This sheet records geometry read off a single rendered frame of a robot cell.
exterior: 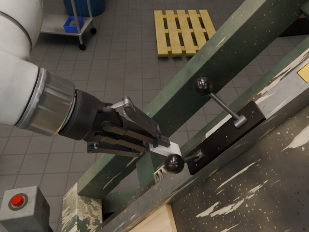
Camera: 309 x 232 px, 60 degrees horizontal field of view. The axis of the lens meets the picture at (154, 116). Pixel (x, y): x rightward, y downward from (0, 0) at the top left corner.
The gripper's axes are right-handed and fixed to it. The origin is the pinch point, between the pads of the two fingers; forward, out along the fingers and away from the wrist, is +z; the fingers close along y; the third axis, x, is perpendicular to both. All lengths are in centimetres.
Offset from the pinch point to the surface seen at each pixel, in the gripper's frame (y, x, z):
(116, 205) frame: 58, -22, 29
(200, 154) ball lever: -0.8, -0.8, 9.8
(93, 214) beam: 57, -16, 17
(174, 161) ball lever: -1.2, 4.0, 0.2
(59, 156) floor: 149, -116, 41
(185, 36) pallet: 46, -271, 152
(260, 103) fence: -16.5, -2.8, 11.6
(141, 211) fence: 23.1, -0.1, 11.6
